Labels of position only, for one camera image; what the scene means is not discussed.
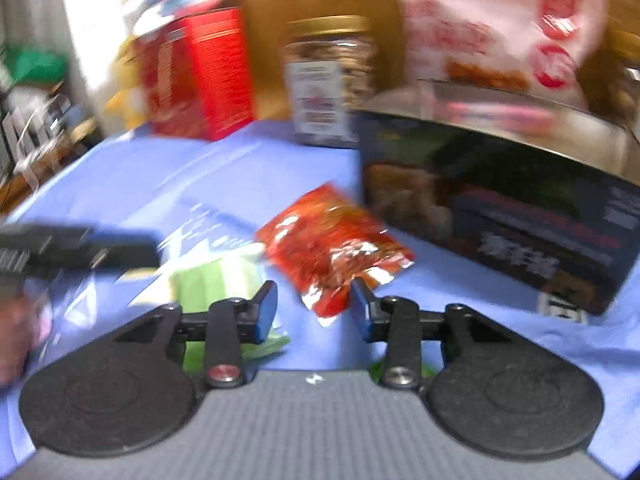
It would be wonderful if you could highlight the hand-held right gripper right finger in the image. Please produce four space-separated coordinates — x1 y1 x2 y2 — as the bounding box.
351 276 518 391

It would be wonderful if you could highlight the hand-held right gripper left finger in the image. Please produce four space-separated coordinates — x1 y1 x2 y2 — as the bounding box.
112 280 279 390

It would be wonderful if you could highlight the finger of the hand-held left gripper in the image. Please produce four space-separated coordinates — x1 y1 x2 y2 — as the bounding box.
87 231 162 270

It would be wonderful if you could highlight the bright green snack packet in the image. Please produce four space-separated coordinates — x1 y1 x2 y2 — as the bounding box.
127 242 292 361

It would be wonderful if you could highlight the red foil snack packet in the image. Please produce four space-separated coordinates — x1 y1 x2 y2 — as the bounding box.
256 183 417 329

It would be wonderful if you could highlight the black cardboard box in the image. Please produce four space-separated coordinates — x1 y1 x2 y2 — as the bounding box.
356 82 640 317

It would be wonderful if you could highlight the person's left hand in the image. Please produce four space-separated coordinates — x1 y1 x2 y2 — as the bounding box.
0 287 53 388

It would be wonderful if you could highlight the blue printed bedsheet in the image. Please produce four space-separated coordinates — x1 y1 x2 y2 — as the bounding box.
0 120 640 480

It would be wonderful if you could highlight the yellow plush toy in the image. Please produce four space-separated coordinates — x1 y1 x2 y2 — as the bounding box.
106 35 151 128

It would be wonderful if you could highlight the green plastic bag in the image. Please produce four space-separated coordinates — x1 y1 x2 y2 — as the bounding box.
10 44 70 86

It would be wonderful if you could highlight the red gift box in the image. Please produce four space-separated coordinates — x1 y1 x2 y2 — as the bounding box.
134 7 257 142

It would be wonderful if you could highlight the jar of pale nuts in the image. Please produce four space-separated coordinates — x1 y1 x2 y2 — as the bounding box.
282 16 378 148

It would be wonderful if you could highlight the wooden board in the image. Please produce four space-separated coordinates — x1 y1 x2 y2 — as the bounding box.
235 0 406 126

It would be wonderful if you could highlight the pink white snack bag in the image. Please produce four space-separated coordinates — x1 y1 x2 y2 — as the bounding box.
382 0 608 93

